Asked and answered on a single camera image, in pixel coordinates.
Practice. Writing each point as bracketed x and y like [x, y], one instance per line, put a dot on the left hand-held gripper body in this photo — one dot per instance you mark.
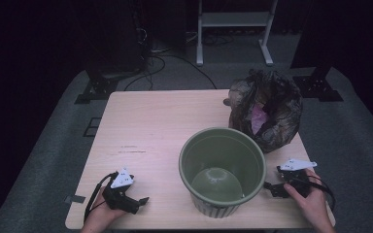
[119, 197]

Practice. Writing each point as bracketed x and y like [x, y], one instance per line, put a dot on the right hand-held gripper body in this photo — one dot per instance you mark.
[296, 183]

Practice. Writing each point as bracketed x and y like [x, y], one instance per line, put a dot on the black garbage bag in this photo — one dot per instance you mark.
[278, 129]

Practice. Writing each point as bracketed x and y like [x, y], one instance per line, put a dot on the green plastic trash bin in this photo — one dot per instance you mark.
[221, 161]

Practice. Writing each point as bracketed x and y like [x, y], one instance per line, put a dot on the person's left hand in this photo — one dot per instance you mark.
[100, 213]

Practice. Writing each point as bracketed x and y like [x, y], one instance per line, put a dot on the person's right hand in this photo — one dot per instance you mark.
[312, 205]

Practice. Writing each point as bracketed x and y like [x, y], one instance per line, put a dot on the grey tape strip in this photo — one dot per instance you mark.
[75, 199]

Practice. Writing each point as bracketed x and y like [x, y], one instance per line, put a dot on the pink crumpled wrapper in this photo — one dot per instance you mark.
[259, 118]

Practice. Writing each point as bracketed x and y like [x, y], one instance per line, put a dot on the black stand base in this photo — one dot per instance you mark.
[97, 90]
[320, 89]

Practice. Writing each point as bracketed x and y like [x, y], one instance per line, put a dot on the white metal stand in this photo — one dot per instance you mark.
[233, 18]

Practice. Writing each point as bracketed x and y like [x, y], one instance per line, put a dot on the dark equipment cabinet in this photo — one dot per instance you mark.
[119, 35]

